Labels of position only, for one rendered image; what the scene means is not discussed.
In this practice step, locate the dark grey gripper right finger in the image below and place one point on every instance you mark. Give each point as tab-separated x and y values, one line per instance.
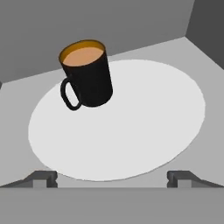
179	178

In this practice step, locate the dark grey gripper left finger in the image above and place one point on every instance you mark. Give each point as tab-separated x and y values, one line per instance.
43	178

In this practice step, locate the black cup of tea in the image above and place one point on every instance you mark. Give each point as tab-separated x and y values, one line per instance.
90	78

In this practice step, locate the white round turntable plate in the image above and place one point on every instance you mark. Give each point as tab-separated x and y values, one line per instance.
125	128

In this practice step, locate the grey microwave oven interior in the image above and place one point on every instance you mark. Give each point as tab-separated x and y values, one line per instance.
35	35

